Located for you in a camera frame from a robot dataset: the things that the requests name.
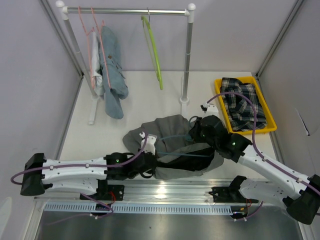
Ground aluminium mounting rail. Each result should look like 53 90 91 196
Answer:
33 178 283 203

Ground light blue denim garment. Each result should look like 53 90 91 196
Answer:
99 26 129 120

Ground slotted cable duct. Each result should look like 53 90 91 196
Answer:
44 201 233 216

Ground blue plastic hanger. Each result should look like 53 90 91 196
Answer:
155 114 214 158

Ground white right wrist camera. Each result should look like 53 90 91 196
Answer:
200 102 219 117

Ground metal clothes rack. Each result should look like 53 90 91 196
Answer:
55 0 196 117

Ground pink wire hanger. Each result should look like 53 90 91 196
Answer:
77 6 96 90
90 7 112 90

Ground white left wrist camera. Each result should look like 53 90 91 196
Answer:
139 131 158 155

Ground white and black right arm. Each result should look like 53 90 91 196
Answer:
189 115 320 225

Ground grey pleated skirt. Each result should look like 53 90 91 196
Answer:
122 114 224 180

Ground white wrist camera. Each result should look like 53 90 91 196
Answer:
200 102 219 117
139 131 158 155

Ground green plastic hanger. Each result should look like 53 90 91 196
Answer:
140 12 164 90

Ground plaid checked shirt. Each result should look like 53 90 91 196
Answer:
220 77 267 132

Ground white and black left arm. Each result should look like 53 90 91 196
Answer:
20 152 157 201

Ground white garment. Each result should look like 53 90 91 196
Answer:
90 31 105 96

